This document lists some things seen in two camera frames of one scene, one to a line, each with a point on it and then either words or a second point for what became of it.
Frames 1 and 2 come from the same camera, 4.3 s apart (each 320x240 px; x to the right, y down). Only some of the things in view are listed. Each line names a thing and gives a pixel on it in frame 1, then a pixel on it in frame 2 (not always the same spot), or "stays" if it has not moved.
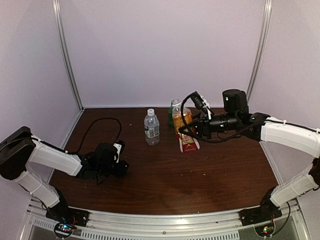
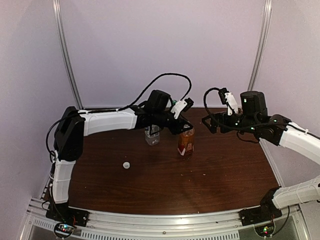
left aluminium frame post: (57, 16) stays
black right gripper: (203, 126) → (222, 116)
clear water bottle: (151, 128) stays
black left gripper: (121, 170) → (177, 129)
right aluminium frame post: (261, 48) stays
